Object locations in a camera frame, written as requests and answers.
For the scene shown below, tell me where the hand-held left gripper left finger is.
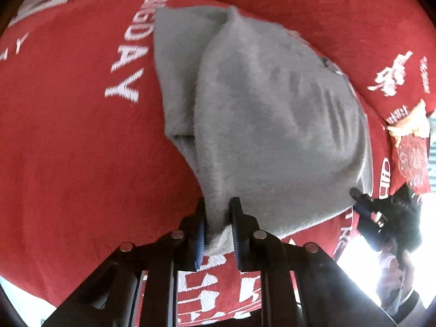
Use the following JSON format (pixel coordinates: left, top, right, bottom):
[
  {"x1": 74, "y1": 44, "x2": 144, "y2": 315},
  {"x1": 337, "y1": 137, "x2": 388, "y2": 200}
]
[{"x1": 43, "y1": 198, "x2": 207, "y2": 327}]

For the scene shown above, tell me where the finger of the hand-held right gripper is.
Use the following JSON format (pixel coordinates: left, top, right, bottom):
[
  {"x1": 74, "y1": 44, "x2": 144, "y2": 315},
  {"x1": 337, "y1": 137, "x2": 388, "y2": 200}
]
[
  {"x1": 350, "y1": 187, "x2": 376, "y2": 209},
  {"x1": 352, "y1": 204, "x2": 379, "y2": 225}
]

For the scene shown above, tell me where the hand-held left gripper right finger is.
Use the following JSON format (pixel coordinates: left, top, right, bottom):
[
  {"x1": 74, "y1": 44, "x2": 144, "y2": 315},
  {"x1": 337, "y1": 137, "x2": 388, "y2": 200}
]
[{"x1": 230, "y1": 197, "x2": 396, "y2": 327}]

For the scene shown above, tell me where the grey knit shirt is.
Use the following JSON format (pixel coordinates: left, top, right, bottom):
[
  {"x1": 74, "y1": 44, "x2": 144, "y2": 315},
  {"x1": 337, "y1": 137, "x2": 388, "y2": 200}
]
[{"x1": 152, "y1": 5, "x2": 374, "y2": 257}]

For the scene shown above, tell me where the person's right hand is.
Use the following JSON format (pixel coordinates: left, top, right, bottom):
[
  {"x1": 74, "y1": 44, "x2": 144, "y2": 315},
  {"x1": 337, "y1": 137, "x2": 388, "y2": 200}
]
[{"x1": 376, "y1": 242, "x2": 414, "y2": 311}]

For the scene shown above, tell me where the red patterned pouch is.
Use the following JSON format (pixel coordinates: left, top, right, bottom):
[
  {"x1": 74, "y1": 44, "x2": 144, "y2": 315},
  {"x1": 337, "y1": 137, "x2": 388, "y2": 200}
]
[{"x1": 392, "y1": 133, "x2": 431, "y2": 194}]

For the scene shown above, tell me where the yellowish soft item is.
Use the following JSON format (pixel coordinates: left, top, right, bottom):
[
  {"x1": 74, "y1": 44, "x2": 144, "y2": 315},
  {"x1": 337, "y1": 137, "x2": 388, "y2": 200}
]
[{"x1": 386, "y1": 99, "x2": 430, "y2": 140}]

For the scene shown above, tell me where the red printed blanket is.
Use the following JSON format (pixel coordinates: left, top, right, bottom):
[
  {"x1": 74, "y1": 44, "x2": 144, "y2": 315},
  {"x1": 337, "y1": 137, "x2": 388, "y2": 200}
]
[{"x1": 0, "y1": 0, "x2": 436, "y2": 327}]

